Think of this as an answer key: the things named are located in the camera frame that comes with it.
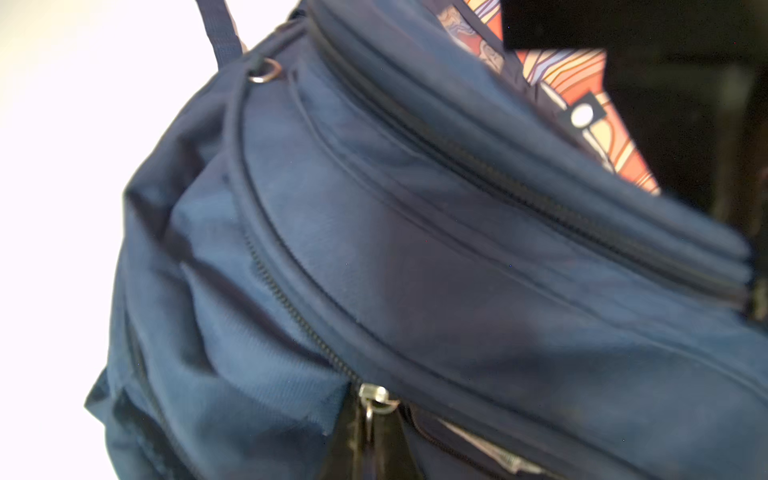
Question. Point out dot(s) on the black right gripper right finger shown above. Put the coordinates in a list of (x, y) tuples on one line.
[(393, 458)]

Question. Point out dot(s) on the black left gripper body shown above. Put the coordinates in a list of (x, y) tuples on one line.
[(689, 81)]

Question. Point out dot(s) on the navy blue student backpack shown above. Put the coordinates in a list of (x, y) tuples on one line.
[(381, 197)]

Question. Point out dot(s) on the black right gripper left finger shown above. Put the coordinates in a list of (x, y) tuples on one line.
[(346, 447)]

